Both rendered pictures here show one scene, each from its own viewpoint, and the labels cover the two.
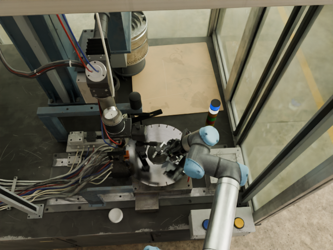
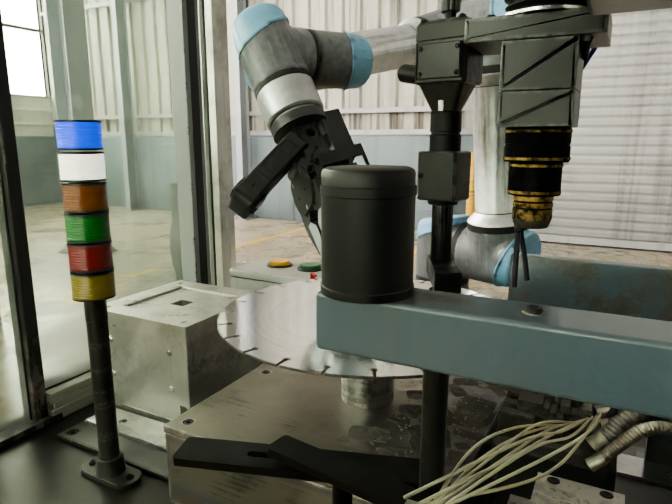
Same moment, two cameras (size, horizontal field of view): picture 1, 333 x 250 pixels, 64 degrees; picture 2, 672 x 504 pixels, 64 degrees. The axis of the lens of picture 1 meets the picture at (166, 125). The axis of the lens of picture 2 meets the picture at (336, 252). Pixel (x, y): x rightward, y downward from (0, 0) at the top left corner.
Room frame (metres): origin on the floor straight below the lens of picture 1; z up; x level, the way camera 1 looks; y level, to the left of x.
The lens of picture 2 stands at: (1.04, 0.31, 1.14)
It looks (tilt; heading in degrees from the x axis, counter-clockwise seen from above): 12 degrees down; 212
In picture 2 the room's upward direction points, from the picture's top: straight up
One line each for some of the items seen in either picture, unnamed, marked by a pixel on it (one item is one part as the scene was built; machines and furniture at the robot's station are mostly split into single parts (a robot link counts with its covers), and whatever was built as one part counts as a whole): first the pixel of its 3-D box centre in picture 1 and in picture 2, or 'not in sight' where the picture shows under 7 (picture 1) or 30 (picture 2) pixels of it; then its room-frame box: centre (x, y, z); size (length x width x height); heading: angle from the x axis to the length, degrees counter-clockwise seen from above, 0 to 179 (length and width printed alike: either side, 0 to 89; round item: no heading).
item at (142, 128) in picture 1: (139, 138); (447, 104); (0.50, 0.11, 1.17); 0.06 x 0.05 x 0.20; 85
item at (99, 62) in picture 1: (106, 61); not in sight; (0.66, 0.21, 1.45); 0.35 x 0.07 x 0.28; 4
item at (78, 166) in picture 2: (214, 108); (82, 166); (0.68, -0.22, 1.11); 0.05 x 0.04 x 0.03; 4
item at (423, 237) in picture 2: not in sight; (446, 244); (-0.08, -0.10, 0.91); 0.13 x 0.12 x 0.14; 72
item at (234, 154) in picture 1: (223, 169); (185, 348); (0.49, -0.30, 0.82); 0.18 x 0.18 x 0.15; 4
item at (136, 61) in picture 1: (125, 45); not in sight; (1.28, 0.27, 0.93); 0.31 x 0.31 x 0.36
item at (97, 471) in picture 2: not in sight; (110, 464); (0.68, -0.22, 0.76); 0.09 x 0.03 x 0.03; 94
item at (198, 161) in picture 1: (200, 162); (323, 61); (0.36, -0.13, 1.25); 0.11 x 0.11 x 0.08; 72
